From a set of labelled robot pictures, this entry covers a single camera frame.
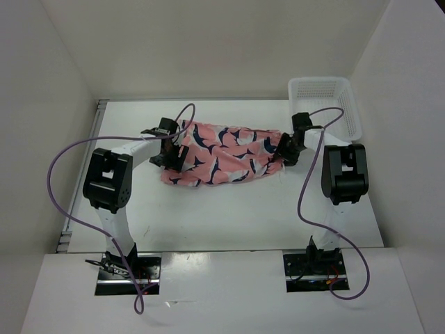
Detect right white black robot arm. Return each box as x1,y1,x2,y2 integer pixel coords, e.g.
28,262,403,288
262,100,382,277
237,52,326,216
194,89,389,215
273,107,369,278

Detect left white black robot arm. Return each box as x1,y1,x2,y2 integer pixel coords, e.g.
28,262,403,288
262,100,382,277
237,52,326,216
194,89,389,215
83,118,190,278

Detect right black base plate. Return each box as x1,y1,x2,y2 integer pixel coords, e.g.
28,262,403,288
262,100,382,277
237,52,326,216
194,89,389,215
283,253,350,293

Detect white plastic basket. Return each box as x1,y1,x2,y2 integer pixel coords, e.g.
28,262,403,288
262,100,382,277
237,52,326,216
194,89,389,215
288,77,362,141

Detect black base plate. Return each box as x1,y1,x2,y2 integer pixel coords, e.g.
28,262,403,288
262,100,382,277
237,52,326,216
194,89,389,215
283,253,350,293
95,253,163,296

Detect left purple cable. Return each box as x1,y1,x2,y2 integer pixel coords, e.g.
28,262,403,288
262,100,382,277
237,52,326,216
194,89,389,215
47,103,196,315

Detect pink shark print shorts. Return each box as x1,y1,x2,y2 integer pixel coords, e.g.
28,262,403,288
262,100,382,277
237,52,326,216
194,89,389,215
161,122,284,187

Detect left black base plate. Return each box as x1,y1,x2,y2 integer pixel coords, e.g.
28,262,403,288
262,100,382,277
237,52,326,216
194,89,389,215
95,253,163,296

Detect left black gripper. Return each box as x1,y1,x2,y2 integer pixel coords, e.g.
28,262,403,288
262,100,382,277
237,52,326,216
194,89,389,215
149,142,188,174

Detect aluminium table edge rail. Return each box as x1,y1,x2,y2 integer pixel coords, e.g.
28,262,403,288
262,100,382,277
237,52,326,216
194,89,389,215
55,100,109,254

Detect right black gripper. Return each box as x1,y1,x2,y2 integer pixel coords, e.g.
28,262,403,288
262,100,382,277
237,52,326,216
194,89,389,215
271,132,305,167

